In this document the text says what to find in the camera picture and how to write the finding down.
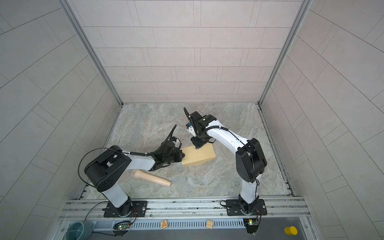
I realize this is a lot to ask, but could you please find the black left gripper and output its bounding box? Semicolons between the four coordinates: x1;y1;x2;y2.
162;150;187;165

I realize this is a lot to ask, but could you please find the yellow paper envelope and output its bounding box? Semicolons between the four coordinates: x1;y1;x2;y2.
182;143;216;167

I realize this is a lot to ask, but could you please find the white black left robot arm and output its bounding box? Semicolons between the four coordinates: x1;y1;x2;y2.
84;137;185;216

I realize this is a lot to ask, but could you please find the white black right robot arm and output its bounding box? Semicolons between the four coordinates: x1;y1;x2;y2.
184;108;267;215

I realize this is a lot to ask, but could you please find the wooden letter block A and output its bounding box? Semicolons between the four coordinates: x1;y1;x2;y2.
161;220;169;230

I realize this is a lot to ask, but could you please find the beige wooden cylinder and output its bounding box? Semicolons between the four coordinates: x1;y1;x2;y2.
131;170;171;187

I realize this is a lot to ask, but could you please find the plain wooden block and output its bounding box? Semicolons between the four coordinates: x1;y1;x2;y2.
206;220;214;229

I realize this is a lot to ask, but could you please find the left green circuit board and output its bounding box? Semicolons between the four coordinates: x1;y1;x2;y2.
112;221;131;236

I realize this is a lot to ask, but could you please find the green circuit board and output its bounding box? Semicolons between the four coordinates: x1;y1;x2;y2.
112;221;131;236
243;219;260;234

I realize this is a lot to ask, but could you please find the right green circuit board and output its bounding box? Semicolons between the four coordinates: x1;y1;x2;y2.
243;219;260;234

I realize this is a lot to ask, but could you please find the teal round bowl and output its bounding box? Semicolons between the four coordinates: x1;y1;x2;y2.
65;221;94;240

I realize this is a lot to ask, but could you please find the yellow cylinder object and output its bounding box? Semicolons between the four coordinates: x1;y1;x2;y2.
284;226;298;236

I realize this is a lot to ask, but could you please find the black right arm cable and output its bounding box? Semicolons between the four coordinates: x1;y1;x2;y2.
183;107;259;196

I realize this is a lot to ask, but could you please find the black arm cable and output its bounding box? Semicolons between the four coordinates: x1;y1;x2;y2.
183;107;259;196
77;124;182;221

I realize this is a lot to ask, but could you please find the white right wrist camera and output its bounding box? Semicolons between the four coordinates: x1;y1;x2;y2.
186;123;196;137

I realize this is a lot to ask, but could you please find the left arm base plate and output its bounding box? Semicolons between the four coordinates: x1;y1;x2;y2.
102;200;148;218

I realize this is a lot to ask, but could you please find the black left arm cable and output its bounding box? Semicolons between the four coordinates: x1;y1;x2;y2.
77;124;182;221

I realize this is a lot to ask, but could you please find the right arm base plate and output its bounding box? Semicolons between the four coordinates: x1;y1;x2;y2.
220;198;268;216

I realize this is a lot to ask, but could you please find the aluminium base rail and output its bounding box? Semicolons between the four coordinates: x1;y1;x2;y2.
59;196;311;231

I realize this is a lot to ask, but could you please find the aluminium corner post right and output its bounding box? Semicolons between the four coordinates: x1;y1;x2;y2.
258;0;313;105

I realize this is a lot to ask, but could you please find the aluminium corner post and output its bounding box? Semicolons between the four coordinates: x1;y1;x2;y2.
58;0;124;107
258;0;313;105

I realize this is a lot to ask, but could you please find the aluminium corner post left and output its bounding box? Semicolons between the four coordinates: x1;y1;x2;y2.
58;0;124;107

